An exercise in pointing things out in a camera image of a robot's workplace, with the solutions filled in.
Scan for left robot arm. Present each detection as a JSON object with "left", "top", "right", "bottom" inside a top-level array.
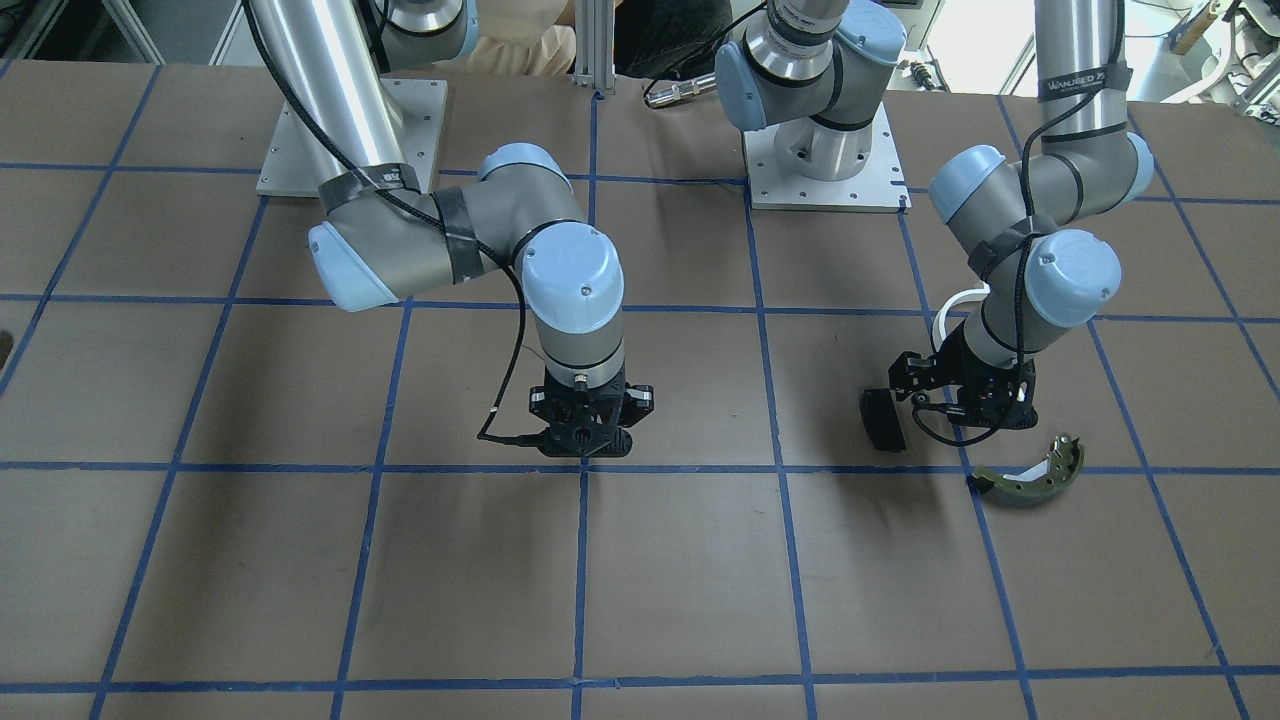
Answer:
[{"left": 714, "top": 1, "right": 1155, "bottom": 439}]

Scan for silver metal tool handle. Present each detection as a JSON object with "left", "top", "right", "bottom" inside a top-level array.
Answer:
[{"left": 643, "top": 73, "right": 717, "bottom": 110}]

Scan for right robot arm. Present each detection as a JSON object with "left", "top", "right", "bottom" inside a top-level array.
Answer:
[{"left": 242, "top": 1, "right": 654, "bottom": 457}]

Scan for green brake shoe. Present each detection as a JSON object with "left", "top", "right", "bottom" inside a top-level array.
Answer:
[{"left": 969, "top": 434, "right": 1085, "bottom": 507}]

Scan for black brake pad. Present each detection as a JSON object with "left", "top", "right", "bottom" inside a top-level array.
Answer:
[{"left": 859, "top": 388, "right": 908, "bottom": 454}]

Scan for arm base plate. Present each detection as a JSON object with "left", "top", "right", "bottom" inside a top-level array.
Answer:
[
  {"left": 742, "top": 106, "right": 911, "bottom": 213},
  {"left": 256, "top": 77, "right": 448, "bottom": 199}
]

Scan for aluminium frame post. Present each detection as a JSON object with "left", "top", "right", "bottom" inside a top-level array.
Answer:
[{"left": 572, "top": 0, "right": 616, "bottom": 96}]

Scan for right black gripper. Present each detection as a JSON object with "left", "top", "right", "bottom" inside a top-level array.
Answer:
[{"left": 526, "top": 370, "right": 654, "bottom": 457}]

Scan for white curved plastic bracket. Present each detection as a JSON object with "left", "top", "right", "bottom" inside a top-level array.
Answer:
[{"left": 931, "top": 282, "right": 991, "bottom": 352}]

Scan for person in beige shirt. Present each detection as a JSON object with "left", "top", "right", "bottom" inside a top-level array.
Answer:
[{"left": 462, "top": 1, "right": 577, "bottom": 76}]

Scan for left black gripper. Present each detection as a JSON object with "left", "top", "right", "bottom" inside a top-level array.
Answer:
[{"left": 888, "top": 331, "right": 1037, "bottom": 430}]

